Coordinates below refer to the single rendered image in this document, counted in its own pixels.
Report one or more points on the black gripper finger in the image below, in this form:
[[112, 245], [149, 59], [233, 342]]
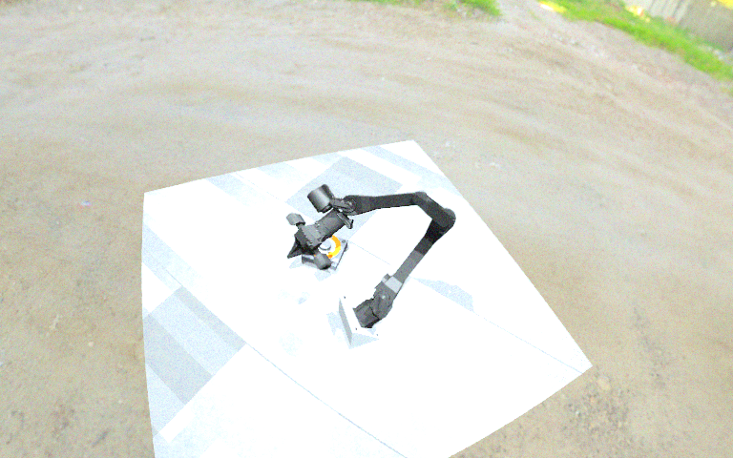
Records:
[[301, 251], [295, 247]]

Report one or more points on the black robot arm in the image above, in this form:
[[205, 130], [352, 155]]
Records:
[[372, 311]]

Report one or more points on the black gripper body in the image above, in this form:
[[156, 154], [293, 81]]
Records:
[[321, 260]]

